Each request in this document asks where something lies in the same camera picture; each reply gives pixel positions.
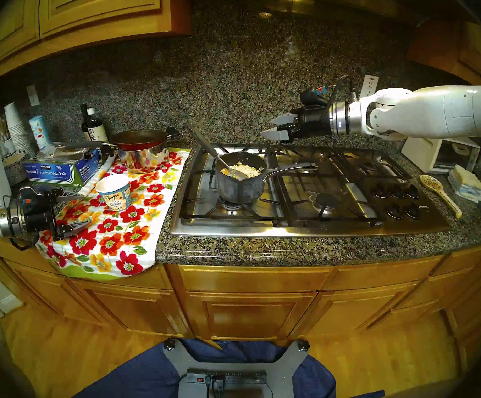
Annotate dark blue cloth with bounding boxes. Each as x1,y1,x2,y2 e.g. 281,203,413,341
74,338,386,398

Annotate light blue patterned cup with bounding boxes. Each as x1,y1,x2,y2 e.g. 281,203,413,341
29,116,50,150

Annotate wooden lower cabinets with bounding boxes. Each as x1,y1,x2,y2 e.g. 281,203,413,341
0,240,481,360

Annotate stack of white paper cups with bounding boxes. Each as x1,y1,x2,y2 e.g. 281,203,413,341
3,102,37,155

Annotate grey power strip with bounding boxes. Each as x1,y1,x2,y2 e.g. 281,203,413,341
186,370,268,386

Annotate stainless steel gas cooktop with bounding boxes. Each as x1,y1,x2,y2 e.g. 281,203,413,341
169,143,453,238

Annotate black cast iron grate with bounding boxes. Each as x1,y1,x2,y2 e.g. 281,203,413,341
361,153,413,183
274,146,384,228
179,144,287,220

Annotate steel pot with red inside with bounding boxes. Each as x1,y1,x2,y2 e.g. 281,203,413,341
56,128,181,174

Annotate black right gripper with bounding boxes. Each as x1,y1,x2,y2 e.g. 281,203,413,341
260,105,334,143

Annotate white blue oatmeal paper cup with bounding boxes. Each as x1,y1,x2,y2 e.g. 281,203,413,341
95,174,132,212

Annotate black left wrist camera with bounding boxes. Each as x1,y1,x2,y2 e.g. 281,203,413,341
18,187,52,207

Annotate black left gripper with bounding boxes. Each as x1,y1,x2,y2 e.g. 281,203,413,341
14,189,94,241

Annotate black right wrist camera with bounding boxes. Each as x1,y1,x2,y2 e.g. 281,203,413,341
299,86,328,107

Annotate wooden upper cabinet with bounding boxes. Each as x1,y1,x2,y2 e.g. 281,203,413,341
0,0,191,91
407,16,481,95

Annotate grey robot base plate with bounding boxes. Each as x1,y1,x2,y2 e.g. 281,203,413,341
164,338,311,398

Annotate yellow ceramic spoon rest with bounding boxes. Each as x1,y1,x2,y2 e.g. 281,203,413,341
420,175,463,218

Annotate blue foil box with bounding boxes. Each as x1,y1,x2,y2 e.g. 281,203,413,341
23,146,103,189

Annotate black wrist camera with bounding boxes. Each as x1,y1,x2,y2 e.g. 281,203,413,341
18,187,52,207
299,86,328,107

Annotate dark bottle with white label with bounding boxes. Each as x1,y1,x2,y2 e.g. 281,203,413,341
85,107,108,143

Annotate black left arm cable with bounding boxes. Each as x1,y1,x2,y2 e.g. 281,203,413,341
10,235,40,251

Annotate white countertop appliance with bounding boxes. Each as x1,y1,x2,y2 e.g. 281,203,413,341
402,137,481,175

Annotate white wall outlet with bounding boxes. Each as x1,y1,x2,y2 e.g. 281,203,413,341
359,75,379,99

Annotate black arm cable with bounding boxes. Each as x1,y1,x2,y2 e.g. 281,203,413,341
10,235,40,251
328,77,355,107

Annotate folded cloth stack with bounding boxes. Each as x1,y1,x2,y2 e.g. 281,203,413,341
448,165,481,203

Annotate floral kitchen towel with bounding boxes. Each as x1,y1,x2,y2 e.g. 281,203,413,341
35,148,191,281

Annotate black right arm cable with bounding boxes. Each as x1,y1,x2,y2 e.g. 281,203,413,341
328,77,355,107

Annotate black handled metal spoon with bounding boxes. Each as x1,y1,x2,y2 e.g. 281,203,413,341
187,126,247,181

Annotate speckled round container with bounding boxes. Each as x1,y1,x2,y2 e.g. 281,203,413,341
2,153,27,185

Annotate small dark saucepan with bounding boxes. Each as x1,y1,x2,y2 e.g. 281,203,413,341
215,151,319,205

